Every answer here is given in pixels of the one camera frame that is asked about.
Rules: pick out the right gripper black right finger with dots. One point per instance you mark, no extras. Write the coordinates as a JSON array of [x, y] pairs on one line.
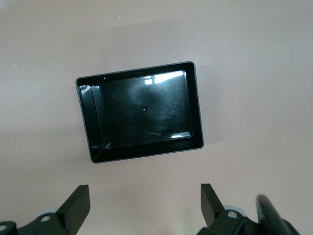
[[212, 210]]

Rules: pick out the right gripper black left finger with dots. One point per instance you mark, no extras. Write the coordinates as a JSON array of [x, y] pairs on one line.
[[71, 210]]

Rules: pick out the black plastic box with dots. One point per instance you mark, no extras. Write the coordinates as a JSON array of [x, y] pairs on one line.
[[141, 110]]

